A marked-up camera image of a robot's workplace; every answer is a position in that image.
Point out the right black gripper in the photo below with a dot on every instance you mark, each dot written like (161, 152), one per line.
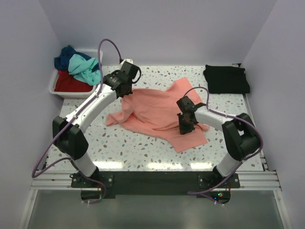
(184, 130)

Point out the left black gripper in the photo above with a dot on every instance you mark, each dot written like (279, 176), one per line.
(131, 92)

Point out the pink t shirt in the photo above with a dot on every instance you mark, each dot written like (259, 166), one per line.
(154, 113)

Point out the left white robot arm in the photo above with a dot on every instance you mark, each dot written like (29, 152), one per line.
(68, 132)

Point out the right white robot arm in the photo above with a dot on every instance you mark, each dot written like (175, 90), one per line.
(240, 135)

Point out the white plastic laundry basket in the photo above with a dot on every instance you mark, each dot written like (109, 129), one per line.
(72, 95)

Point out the teal t shirt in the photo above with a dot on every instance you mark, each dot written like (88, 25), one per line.
(86, 71)

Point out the folded black t shirt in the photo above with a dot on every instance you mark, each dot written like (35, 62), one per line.
(226, 80)

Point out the red t shirt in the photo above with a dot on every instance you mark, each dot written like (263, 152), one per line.
(67, 83)

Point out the navy blue t shirt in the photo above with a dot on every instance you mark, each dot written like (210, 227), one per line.
(62, 61)

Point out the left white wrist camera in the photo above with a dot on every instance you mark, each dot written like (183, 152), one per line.
(126, 60)

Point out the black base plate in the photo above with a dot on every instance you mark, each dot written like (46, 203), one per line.
(160, 183)

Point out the aluminium frame rail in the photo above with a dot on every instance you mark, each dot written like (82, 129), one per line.
(249, 180)

